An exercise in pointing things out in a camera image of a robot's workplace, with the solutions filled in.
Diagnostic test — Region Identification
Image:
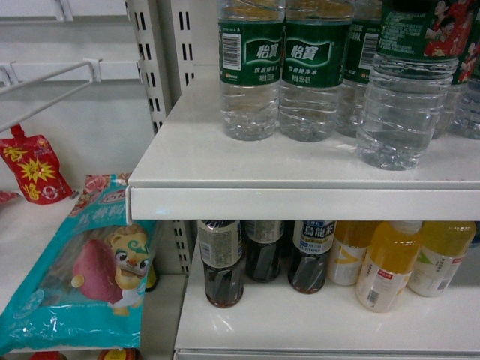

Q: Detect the clear water bottle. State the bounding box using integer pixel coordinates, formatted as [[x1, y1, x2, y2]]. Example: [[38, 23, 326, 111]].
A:
[[356, 1, 479, 171]]

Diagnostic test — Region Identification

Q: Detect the white bottom shelf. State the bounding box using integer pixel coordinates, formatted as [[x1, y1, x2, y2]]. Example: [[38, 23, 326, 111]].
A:
[[172, 239, 480, 360]]

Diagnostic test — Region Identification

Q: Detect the water bottle green label left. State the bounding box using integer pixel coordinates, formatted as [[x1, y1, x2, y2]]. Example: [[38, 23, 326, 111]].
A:
[[217, 1, 286, 141]]

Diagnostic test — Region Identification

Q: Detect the water bottle green label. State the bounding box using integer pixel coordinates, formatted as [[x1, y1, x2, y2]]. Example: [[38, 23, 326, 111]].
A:
[[217, 1, 286, 141], [278, 1, 354, 143]]

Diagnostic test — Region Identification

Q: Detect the white slotted shelf upright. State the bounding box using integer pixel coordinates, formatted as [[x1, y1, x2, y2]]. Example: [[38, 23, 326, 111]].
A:
[[126, 1, 194, 275]]

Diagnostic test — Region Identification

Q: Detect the water bottle far right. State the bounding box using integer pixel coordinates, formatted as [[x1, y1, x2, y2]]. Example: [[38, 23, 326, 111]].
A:
[[430, 40, 480, 140]]

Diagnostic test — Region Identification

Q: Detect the dark oolong tea bottle middle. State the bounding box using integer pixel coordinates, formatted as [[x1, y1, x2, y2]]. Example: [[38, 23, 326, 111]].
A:
[[244, 220, 284, 283]]

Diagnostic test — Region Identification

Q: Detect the dark oolong tea bottle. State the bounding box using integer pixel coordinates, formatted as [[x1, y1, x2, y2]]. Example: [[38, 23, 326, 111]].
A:
[[197, 220, 244, 308], [244, 220, 284, 283]]

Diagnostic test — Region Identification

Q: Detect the dark oolong tea bottle left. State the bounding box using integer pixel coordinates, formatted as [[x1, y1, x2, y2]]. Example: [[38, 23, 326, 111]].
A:
[[197, 220, 244, 308]]

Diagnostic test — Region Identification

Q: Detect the dark oolong tea bottle Suntory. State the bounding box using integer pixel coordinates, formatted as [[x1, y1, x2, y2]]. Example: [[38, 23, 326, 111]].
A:
[[287, 220, 337, 294]]

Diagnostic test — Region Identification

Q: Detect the orange juice bottle left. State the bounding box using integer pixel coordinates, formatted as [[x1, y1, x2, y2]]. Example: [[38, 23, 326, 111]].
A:
[[327, 220, 380, 286]]

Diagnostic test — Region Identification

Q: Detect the orange juice bottle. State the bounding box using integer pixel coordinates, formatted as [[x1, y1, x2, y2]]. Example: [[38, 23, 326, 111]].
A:
[[327, 220, 380, 286], [407, 221, 476, 297], [355, 220, 422, 313]]

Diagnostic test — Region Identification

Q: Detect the orange juice bottle front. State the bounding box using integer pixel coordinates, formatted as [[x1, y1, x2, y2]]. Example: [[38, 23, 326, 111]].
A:
[[355, 220, 422, 313]]

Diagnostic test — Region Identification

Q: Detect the teal sweet potato noodle bag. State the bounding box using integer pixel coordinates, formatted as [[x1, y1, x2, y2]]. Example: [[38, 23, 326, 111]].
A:
[[1, 174, 156, 354]]

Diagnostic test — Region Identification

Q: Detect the red sauce pouch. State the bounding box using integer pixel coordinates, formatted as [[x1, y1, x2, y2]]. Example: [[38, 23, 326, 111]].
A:
[[1, 124, 73, 206]]

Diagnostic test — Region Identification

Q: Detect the orange juice bottle right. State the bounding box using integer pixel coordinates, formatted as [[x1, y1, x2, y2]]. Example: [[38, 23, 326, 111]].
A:
[[407, 221, 476, 297]]

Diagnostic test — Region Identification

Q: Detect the white wire display hook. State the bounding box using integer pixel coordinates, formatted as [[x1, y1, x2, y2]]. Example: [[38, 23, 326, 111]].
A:
[[0, 58, 103, 134]]

